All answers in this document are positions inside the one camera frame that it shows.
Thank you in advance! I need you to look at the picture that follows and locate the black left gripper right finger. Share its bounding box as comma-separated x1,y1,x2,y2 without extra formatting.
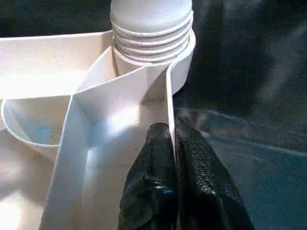
174,120,255,230

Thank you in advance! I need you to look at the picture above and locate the white plastic table leg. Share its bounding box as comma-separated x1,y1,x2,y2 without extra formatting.
109,0,195,64

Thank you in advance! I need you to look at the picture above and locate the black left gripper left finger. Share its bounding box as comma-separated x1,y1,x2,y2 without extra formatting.
118,122,180,230

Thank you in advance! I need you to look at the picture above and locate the white plastic table top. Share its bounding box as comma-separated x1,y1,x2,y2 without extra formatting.
0,29,198,230

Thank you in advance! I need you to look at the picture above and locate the black work mat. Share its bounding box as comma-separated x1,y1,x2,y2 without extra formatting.
0,0,307,230

